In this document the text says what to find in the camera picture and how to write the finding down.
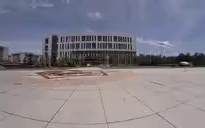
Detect large white curved building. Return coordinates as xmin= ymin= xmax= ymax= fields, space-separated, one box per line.
xmin=43 ymin=33 xmax=138 ymax=66

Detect white vehicle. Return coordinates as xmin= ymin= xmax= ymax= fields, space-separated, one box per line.
xmin=178 ymin=60 xmax=192 ymax=67

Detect red-edged raised planter bed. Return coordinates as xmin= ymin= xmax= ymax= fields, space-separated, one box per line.
xmin=35 ymin=69 xmax=109 ymax=80

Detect row of dark trees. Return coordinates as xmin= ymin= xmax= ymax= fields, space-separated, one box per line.
xmin=135 ymin=52 xmax=205 ymax=67

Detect pale concrete slab plaza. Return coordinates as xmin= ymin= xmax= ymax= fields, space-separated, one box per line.
xmin=0 ymin=67 xmax=205 ymax=128

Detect low grey building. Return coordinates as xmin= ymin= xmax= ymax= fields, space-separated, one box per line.
xmin=10 ymin=52 xmax=42 ymax=65

